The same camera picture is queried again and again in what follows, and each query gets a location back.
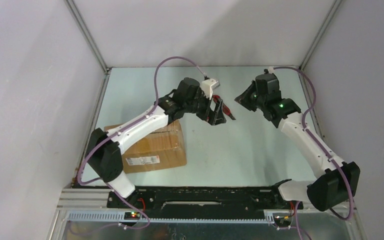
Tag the red black utility knife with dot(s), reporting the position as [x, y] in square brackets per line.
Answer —
[225, 109]

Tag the brown cardboard express box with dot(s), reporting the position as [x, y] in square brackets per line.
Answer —
[162, 149]

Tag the aluminium right corner post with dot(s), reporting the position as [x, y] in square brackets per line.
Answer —
[329, 17]

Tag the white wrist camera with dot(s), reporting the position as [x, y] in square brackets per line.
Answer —
[208, 85]
[270, 71]

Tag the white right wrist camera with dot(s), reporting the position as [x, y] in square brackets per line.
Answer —
[270, 71]

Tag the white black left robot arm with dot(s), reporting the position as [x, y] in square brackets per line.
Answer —
[105, 148]

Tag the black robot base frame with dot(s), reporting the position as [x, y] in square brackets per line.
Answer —
[157, 205]

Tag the aluminium corner post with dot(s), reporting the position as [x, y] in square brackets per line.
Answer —
[84, 30]
[329, 17]

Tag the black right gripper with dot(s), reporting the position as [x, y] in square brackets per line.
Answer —
[243, 99]

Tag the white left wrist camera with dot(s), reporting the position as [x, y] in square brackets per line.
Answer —
[208, 85]

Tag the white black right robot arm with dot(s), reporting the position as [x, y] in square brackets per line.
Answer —
[336, 181]

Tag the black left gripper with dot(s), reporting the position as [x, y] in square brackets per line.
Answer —
[208, 115]

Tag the aluminium left corner post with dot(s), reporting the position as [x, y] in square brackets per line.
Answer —
[84, 30]

